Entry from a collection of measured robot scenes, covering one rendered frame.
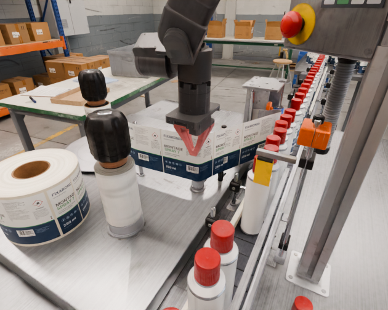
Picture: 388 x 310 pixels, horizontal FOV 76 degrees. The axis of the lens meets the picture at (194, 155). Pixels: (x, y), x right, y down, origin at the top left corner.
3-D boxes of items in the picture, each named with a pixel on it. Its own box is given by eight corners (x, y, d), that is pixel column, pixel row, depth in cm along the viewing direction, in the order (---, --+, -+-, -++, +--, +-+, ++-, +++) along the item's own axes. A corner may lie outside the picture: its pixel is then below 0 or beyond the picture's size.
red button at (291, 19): (293, 10, 41) (279, 11, 39) (311, 11, 38) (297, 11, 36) (288, 36, 43) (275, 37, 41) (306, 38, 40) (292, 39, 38)
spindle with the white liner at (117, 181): (124, 207, 67) (104, 101, 52) (151, 219, 63) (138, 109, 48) (100, 230, 60) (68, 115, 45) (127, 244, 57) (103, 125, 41)
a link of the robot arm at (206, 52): (206, 45, 36) (217, 40, 41) (164, 42, 38) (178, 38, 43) (204, 91, 40) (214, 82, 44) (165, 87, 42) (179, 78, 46)
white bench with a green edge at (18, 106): (147, 115, 361) (141, 56, 320) (195, 122, 338) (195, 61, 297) (33, 192, 209) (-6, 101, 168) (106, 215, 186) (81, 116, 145)
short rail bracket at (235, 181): (230, 200, 77) (233, 168, 71) (249, 206, 75) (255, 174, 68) (226, 206, 75) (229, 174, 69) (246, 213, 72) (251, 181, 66)
